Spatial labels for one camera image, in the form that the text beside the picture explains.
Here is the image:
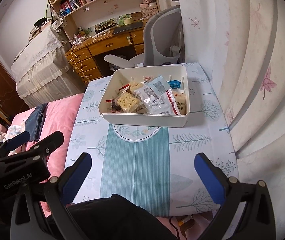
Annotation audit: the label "floral print curtain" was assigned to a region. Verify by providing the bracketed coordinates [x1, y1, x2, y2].
[174, 0, 285, 230]

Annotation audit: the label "dark red snack packet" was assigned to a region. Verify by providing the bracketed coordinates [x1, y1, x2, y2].
[106, 99, 122, 113]

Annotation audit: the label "patterned cardboard box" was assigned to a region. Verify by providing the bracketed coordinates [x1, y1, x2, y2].
[140, 5, 158, 18]

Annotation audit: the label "blue snack packet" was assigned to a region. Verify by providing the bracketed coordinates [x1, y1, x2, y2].
[167, 80, 183, 89]

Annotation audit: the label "white lace cover cloth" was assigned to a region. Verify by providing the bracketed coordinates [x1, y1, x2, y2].
[10, 25, 87, 108]

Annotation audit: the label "beige cracker packet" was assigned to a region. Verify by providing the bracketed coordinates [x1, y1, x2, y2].
[174, 91, 188, 115]

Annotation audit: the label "white charging cable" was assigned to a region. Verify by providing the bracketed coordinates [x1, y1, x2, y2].
[70, 36, 88, 80]

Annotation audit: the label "white plastic storage box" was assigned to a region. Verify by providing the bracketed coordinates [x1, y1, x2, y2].
[99, 65, 190, 128]

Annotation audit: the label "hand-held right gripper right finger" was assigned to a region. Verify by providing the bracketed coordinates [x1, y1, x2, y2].
[194, 152, 276, 240]

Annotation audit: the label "black hat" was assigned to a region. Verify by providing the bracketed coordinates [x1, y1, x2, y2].
[34, 17, 48, 27]

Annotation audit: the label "stack of books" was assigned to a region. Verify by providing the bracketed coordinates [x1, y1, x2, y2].
[28, 20, 52, 40]

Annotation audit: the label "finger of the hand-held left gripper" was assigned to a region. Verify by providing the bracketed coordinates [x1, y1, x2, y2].
[0, 131, 65, 165]
[0, 131, 31, 155]

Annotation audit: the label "black desk pad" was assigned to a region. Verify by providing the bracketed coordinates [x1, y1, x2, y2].
[113, 21, 143, 35]

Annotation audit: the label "wooden bookshelf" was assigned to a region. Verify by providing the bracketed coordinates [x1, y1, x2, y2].
[40, 0, 161, 34]

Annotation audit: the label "bin with plastic bag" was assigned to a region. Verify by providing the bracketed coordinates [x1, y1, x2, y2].
[108, 55, 125, 72]

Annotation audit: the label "tree print tablecloth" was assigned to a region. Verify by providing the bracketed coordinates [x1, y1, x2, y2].
[64, 62, 238, 217]

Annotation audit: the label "grey office chair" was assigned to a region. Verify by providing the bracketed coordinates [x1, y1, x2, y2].
[104, 5, 183, 69]

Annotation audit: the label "pink blanket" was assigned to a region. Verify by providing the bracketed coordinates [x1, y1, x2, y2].
[11, 94, 85, 218]

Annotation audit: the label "white red cookie packet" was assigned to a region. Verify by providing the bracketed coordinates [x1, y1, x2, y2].
[142, 87, 183, 116]

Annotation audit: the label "floral fabric bag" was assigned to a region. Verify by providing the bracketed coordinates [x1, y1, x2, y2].
[51, 16, 67, 32]

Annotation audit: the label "black printed box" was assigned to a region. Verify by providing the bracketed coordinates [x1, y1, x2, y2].
[95, 21, 117, 32]

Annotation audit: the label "dark blue pouch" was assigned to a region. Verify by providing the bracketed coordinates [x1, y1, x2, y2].
[24, 104, 48, 142]

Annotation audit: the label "person's dark clothing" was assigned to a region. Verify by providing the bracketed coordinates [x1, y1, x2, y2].
[65, 194, 178, 240]

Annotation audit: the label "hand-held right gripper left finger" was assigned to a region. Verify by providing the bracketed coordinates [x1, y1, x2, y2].
[10, 152, 93, 240]

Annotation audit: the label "pastel printed blanket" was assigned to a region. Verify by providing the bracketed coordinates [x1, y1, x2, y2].
[0, 124, 25, 143]

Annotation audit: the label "large translucent pastry packet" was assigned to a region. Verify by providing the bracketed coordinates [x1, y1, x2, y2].
[142, 75, 173, 98]

